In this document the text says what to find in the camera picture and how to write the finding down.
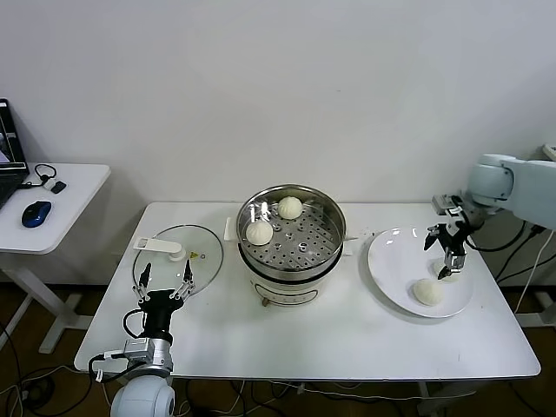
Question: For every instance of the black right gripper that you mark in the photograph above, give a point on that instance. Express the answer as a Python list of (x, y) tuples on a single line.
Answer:
[(456, 236)]

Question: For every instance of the small black white adapter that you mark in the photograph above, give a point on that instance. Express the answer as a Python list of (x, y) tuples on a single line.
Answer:
[(58, 187)]

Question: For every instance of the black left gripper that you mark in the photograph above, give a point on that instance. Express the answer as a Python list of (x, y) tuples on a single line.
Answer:
[(156, 310)]

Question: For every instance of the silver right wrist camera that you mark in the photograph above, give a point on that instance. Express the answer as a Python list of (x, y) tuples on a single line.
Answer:
[(444, 204)]

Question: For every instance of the white side table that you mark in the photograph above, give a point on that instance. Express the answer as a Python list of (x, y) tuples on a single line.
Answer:
[(65, 208)]

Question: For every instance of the white table leg frame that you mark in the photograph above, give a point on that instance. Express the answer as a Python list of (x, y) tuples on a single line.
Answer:
[(428, 391)]

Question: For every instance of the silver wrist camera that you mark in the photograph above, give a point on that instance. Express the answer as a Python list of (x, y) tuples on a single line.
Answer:
[(444, 204), (137, 348)]

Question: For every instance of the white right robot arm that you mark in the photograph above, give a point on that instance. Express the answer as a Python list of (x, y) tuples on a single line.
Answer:
[(521, 182)]

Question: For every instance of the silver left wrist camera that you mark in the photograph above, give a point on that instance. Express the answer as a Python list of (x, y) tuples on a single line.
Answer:
[(137, 348)]

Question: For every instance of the white floor stand base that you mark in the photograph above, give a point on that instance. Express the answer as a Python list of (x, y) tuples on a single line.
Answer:
[(536, 320)]

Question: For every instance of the white round plate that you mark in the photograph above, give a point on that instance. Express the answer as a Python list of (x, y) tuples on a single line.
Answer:
[(399, 260)]

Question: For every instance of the white steamed baozi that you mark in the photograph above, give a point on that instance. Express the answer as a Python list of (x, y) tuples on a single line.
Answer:
[(428, 292), (454, 278), (260, 233), (290, 207)]

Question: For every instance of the blue computer mouse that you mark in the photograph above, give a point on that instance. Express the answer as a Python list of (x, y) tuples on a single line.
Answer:
[(37, 213)]

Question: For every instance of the white electric cooker base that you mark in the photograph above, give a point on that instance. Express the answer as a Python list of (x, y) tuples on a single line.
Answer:
[(284, 295)]

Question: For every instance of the stainless steel steamer basket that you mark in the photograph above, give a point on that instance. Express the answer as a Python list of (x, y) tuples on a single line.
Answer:
[(304, 247)]

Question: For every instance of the black laptop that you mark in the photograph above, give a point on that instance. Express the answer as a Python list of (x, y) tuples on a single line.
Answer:
[(11, 174)]

